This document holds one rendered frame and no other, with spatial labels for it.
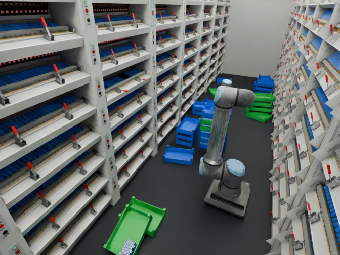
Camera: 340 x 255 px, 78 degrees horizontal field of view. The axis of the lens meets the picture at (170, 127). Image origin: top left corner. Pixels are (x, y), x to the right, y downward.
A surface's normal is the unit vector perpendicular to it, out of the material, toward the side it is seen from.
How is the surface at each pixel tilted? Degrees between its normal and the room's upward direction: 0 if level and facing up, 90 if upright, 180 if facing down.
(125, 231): 18
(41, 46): 108
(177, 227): 0
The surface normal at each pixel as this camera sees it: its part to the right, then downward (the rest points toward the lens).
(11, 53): 0.86, 0.47
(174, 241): 0.02, -0.86
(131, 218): -0.11, -0.67
